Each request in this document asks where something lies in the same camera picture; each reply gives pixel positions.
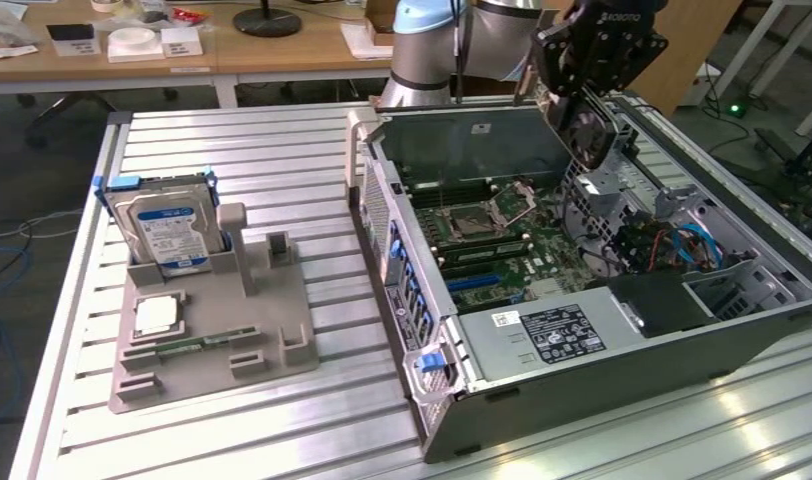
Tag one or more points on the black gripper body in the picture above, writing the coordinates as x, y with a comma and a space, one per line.
612, 15

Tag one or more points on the black cooling fan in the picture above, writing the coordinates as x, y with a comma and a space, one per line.
586, 135

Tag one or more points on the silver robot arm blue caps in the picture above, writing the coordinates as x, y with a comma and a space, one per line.
419, 50

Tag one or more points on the wooden cabinet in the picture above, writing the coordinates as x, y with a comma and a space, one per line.
692, 60

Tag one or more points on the black device with green light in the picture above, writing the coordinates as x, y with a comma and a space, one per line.
734, 108

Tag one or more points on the perforated metal drive cage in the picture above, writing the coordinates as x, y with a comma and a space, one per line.
599, 192

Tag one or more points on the metal socket cover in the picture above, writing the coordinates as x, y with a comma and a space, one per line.
512, 197

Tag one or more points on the open cardboard box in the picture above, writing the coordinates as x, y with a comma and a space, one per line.
379, 17

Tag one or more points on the stack of white papers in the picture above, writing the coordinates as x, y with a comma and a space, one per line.
366, 45

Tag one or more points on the CPU socket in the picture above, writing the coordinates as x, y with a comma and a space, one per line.
471, 222

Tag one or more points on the green motherboard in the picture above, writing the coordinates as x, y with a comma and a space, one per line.
546, 250

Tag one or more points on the wooden desk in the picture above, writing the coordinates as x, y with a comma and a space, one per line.
79, 70
299, 55

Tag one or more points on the black installed RAM stick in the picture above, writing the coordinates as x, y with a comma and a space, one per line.
482, 252

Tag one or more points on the blue slot retention clip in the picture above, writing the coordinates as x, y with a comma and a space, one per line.
395, 231
410, 272
399, 251
418, 295

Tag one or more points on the black round lamp base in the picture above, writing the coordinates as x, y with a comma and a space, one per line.
265, 22

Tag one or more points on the blue expansion slot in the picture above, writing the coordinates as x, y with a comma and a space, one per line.
474, 283

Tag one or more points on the red packet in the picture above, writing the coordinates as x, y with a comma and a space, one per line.
187, 16

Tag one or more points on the plain white labelled box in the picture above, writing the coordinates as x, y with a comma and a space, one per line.
180, 42

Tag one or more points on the grey power supply unit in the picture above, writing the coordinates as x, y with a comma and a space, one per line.
512, 350

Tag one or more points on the blue case release latch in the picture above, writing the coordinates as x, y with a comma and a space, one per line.
427, 362

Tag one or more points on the white box with tape roll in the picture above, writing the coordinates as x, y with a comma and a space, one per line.
135, 45

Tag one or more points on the open grey PC case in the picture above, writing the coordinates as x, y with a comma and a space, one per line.
579, 400

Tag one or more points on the hard disk in blue caddy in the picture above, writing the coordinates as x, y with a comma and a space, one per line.
168, 235

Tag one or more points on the grey parts rack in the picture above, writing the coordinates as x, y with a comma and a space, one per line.
225, 310

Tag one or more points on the white box with black top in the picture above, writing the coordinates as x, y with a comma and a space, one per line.
73, 40

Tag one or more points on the green RAM stick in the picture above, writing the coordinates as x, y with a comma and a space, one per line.
205, 341

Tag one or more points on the silver CPU chip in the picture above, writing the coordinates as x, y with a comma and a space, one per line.
157, 317

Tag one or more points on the white paper tag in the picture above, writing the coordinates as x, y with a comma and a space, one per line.
12, 51

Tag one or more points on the clear plastic bag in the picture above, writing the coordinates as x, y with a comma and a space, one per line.
5, 25

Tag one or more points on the white table frame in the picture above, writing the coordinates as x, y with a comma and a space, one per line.
747, 46

